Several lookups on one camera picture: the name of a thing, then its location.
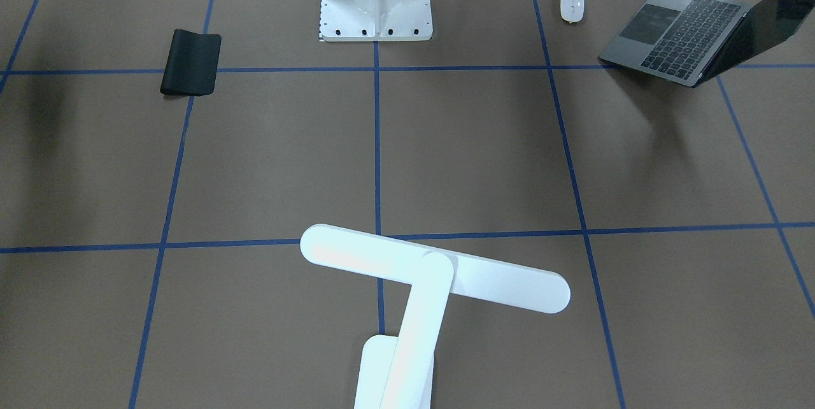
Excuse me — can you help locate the grey laptop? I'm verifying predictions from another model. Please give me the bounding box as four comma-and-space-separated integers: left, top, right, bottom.
599, 0, 814, 87

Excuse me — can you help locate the white desk lamp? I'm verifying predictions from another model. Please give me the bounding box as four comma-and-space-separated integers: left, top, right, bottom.
299, 224, 571, 408

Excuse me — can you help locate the black mouse pad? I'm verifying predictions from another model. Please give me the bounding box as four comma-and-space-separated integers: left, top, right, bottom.
160, 29, 222, 97

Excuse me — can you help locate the white computer mouse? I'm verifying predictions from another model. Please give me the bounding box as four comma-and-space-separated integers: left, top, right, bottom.
559, 0, 585, 24

